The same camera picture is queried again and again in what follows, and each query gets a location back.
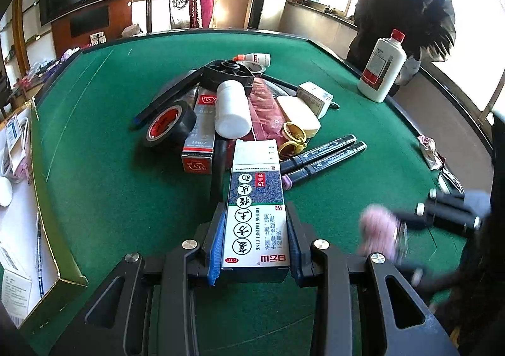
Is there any blue white medicine box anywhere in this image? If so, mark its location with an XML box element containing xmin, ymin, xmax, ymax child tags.
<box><xmin>222</xmin><ymin>140</ymin><xmax>290</xmax><ymax>269</ymax></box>

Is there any black marker pink cap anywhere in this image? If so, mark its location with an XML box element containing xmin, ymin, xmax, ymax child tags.
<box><xmin>282</xmin><ymin>141</ymin><xmax>367</xmax><ymax>191</ymax></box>

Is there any black marker purple cap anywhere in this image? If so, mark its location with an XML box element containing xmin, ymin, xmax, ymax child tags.
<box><xmin>280</xmin><ymin>135</ymin><xmax>357</xmax><ymax>175</ymax></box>

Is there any red white long box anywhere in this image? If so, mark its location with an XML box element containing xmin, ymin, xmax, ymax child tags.
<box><xmin>181</xmin><ymin>87</ymin><xmax>216</xmax><ymax>175</ymax></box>

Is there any yellow keychain ring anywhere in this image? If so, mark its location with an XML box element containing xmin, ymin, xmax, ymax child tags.
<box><xmin>277</xmin><ymin>121</ymin><xmax>308</xmax><ymax>160</ymax></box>

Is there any black electrical tape roll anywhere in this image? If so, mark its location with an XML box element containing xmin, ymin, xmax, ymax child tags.
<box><xmin>143</xmin><ymin>100</ymin><xmax>197</xmax><ymax>148</ymax></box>

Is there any white plastic bottle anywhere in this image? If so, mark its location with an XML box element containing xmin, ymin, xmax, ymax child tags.
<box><xmin>215</xmin><ymin>80</ymin><xmax>252</xmax><ymax>140</ymax></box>

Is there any red fabric pouch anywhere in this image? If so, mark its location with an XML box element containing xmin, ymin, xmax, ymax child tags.
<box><xmin>248</xmin><ymin>78</ymin><xmax>286</xmax><ymax>146</ymax></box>

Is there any cream soap case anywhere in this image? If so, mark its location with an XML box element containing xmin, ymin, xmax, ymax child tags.
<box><xmin>276</xmin><ymin>96</ymin><xmax>321</xmax><ymax>138</ymax></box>

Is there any small white carton box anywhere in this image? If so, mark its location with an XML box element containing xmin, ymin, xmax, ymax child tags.
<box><xmin>296</xmin><ymin>81</ymin><xmax>333</xmax><ymax>119</ymax></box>

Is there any black plastic tape dispenser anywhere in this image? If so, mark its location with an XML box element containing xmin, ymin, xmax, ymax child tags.
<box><xmin>199</xmin><ymin>60</ymin><xmax>254</xmax><ymax>97</ymax></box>

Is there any small orange-tipped glue bottle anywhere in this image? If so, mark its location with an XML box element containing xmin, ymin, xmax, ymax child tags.
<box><xmin>233</xmin><ymin>53</ymin><xmax>271</xmax><ymax>68</ymax></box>

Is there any crumpled wrapper at edge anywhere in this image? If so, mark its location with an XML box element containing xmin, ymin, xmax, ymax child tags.
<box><xmin>417</xmin><ymin>135</ymin><xmax>445</xmax><ymax>170</ymax></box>

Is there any large white red-capped bottle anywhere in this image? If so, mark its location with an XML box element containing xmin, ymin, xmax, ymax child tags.
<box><xmin>358</xmin><ymin>29</ymin><xmax>407</xmax><ymax>104</ymax></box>

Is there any gold-edged cardboard tray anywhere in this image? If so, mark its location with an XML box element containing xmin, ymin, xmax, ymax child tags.
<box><xmin>1</xmin><ymin>102</ymin><xmax>88</xmax><ymax>333</ymax></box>

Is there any person in dark jacket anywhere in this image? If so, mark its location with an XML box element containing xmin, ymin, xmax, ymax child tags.
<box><xmin>347</xmin><ymin>0</ymin><xmax>456</xmax><ymax>96</ymax></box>

